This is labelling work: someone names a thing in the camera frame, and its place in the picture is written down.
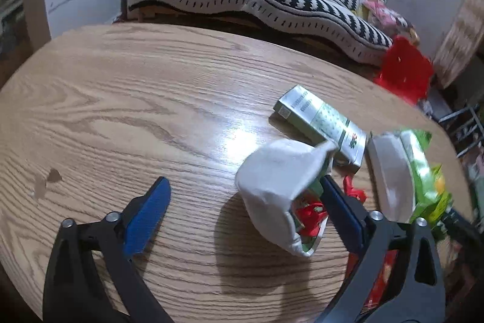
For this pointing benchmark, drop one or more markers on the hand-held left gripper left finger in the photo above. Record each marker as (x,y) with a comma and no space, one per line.
(147,217)

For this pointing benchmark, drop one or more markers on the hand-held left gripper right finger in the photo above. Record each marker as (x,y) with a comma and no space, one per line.
(342,211)

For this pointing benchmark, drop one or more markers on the torn white paper bag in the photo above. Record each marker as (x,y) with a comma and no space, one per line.
(278,186)

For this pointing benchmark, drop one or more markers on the red ribbon scrap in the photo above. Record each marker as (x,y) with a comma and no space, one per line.
(354,190)

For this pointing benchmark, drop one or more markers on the red wrapper scraps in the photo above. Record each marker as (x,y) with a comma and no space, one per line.
(310,217)

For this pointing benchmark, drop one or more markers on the red printed packet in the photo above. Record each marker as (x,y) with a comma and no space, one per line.
(378,281)

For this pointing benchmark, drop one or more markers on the yellow green snack wrapper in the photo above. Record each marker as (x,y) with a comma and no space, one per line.
(423,175)

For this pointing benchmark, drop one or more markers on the green white carton box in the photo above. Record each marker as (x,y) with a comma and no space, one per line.
(321,122)

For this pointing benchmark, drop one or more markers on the metal rack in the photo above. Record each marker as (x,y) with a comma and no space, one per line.
(463,128)

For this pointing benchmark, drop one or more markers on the red plastic chair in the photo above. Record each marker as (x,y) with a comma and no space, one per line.
(406,69)

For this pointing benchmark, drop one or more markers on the pink cartoon pillow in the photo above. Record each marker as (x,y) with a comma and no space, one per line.
(383,12)

